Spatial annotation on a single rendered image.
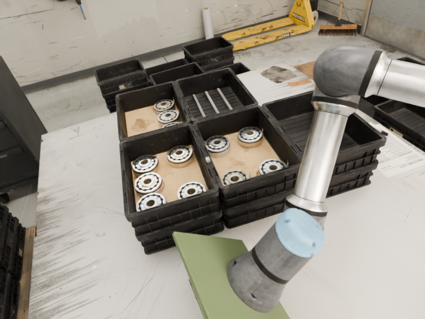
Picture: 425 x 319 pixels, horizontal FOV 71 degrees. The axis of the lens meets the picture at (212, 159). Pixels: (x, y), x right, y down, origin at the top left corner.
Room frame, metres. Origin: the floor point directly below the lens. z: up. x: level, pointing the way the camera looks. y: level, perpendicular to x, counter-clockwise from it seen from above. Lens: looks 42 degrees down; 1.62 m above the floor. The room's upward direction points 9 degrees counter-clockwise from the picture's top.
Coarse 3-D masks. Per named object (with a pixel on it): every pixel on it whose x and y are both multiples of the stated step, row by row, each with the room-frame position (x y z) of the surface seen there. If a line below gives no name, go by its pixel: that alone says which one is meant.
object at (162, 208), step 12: (156, 132) 0.98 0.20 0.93; (192, 132) 0.94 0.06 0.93; (120, 144) 0.94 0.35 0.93; (120, 156) 0.87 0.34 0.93; (204, 156) 0.79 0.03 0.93; (204, 192) 0.62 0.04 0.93; (216, 192) 0.62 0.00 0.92; (168, 204) 0.60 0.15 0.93; (180, 204) 0.60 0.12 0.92; (132, 216) 0.57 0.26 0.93; (144, 216) 0.58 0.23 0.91
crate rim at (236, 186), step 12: (252, 108) 1.05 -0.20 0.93; (204, 120) 1.01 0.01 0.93; (204, 144) 0.86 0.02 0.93; (288, 144) 0.78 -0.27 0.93; (300, 156) 0.71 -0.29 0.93; (288, 168) 0.67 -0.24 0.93; (216, 180) 0.67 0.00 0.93; (252, 180) 0.64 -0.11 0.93; (264, 180) 0.65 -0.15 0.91; (228, 192) 0.63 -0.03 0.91
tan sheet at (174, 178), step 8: (192, 152) 0.94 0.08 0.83; (160, 160) 0.92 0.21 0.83; (160, 168) 0.88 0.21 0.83; (168, 168) 0.87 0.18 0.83; (176, 168) 0.86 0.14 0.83; (184, 168) 0.85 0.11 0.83; (192, 168) 0.85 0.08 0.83; (136, 176) 0.85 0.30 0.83; (168, 176) 0.83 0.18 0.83; (176, 176) 0.82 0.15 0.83; (184, 176) 0.81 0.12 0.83; (192, 176) 0.80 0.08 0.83; (200, 176) 0.80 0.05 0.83; (168, 184) 0.78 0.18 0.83; (176, 184) 0.77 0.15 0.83; (136, 192) 0.77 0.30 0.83; (168, 192) 0.74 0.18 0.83; (176, 192) 0.73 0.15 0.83; (136, 200) 0.73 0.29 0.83; (168, 200) 0.70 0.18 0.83
